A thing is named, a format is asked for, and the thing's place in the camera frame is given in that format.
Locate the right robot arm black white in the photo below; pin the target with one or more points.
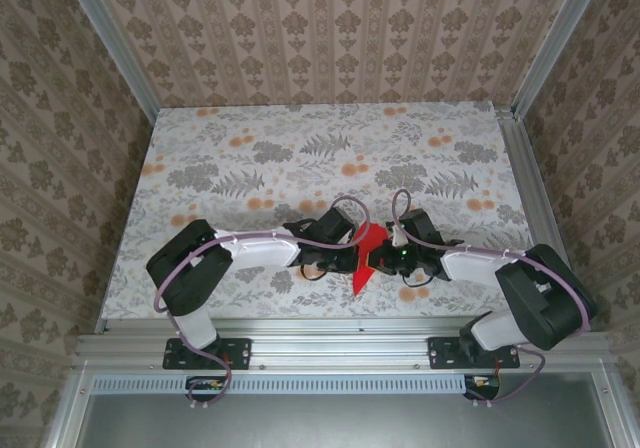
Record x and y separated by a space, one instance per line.
540 308

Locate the aluminium frame bar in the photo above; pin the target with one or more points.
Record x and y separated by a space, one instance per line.
70 403
612 408

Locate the red square cloth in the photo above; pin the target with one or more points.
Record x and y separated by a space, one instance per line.
370 238

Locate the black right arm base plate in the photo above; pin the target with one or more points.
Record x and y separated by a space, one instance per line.
440 353

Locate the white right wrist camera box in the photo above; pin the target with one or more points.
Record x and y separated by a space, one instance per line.
398 238

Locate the long aluminium base rail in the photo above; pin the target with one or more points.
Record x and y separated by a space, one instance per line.
340 343

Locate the aluminium table edge rail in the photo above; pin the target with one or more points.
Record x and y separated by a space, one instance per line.
526 168

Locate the grey sheet metal panel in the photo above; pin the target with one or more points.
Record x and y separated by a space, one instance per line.
325 423

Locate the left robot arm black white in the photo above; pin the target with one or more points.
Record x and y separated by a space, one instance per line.
200 288

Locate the aluminium frame post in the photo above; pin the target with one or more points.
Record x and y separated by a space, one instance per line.
114 48
556 43

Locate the floral patterned table cover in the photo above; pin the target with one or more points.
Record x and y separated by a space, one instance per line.
400 133

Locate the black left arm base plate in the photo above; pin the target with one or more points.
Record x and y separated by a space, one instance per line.
239 353

